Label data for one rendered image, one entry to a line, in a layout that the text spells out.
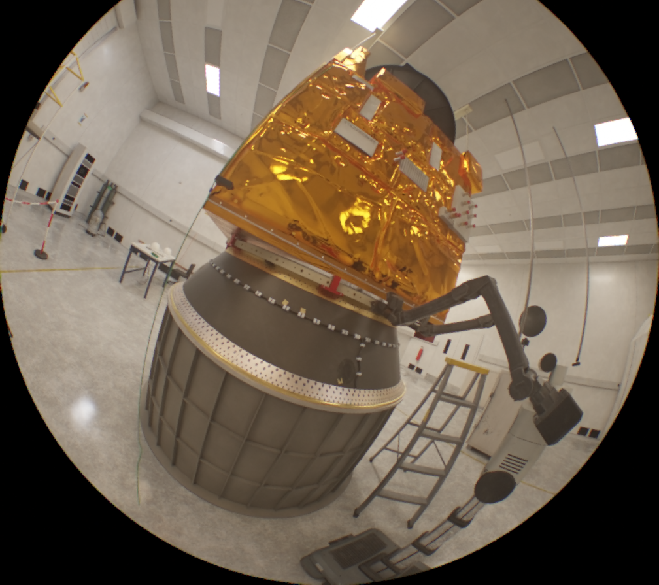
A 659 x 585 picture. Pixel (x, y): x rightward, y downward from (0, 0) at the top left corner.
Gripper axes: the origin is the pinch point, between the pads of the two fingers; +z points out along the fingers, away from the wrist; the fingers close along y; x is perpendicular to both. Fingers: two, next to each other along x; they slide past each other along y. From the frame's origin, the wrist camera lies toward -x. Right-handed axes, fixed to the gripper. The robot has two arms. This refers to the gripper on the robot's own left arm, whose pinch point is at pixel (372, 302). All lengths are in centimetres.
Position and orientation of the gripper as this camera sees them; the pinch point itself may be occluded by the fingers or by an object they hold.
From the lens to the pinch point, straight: 118.0
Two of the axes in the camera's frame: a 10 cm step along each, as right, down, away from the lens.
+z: -3.8, -1.5, 9.1
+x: -4.7, 8.8, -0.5
